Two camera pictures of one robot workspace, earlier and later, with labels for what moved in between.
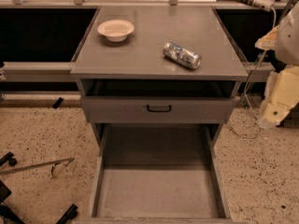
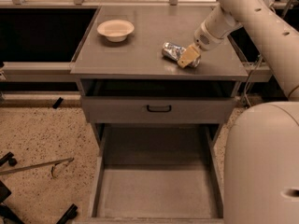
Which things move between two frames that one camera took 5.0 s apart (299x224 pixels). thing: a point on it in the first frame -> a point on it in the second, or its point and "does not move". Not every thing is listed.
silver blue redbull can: [183, 56] does not move
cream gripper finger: [268, 41] -> [190, 54]
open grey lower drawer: [158, 174] does not move
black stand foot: [70, 214] does not move
